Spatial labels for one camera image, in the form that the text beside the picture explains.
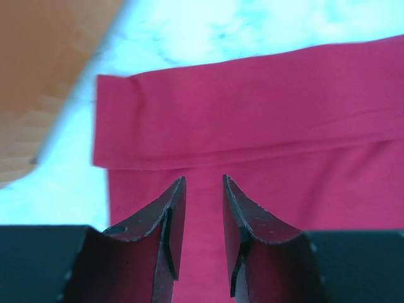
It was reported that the orange plastic basket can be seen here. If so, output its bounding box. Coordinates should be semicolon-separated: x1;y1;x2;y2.
1;0;122;186

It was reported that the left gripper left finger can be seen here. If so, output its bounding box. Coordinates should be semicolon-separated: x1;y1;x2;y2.
62;177;186;302

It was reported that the red t shirt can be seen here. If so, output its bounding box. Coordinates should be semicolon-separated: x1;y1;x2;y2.
93;36;403;302

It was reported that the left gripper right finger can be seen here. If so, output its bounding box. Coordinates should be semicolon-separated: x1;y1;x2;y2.
222;175;325;302

